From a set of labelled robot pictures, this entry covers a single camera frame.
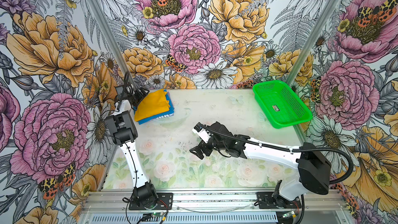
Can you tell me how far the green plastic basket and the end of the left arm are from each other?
2.49 ft

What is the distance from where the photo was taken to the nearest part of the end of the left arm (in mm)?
964

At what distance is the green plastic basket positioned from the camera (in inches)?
39.8
